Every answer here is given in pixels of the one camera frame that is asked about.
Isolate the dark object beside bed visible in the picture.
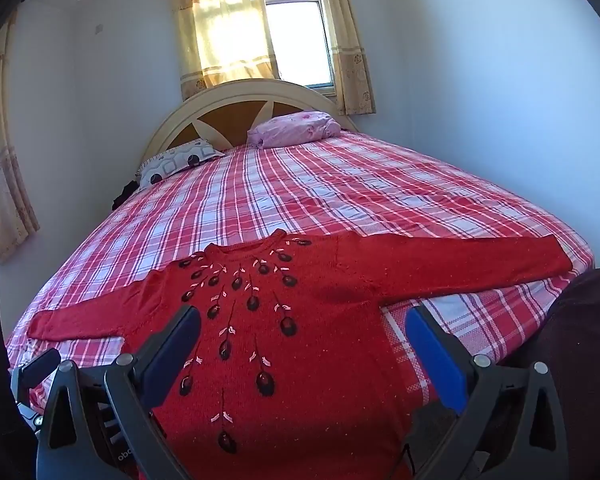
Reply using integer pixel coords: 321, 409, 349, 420
111, 178, 141, 212

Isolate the person's dark maroon clothing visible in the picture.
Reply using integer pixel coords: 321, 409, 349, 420
500, 267, 600, 480

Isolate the yellow patterned side curtain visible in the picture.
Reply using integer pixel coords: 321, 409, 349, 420
0, 10, 41, 264

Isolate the bed with red plaid sheet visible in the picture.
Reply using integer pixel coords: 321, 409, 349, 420
5, 127, 596, 413

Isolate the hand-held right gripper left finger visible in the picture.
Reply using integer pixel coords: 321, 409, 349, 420
35, 304, 202, 480

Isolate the grey patterned pillow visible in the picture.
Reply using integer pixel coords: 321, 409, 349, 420
139, 138, 227, 188

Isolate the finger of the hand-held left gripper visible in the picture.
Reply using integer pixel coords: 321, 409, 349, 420
11, 349, 62, 403

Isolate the red knitted sweater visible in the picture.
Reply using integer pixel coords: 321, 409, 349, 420
27, 228, 573, 480

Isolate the pink pillow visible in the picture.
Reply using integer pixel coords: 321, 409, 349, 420
246, 111, 342, 150

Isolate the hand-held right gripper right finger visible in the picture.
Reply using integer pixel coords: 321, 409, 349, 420
405, 302, 568, 480

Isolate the yellow window curtain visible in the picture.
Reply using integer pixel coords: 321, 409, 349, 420
167, 0, 281, 102
312, 0, 377, 116

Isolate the cream wooden headboard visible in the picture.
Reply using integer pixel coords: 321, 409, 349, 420
139, 79, 361, 171

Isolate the window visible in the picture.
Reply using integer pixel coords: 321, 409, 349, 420
257, 0, 337, 92

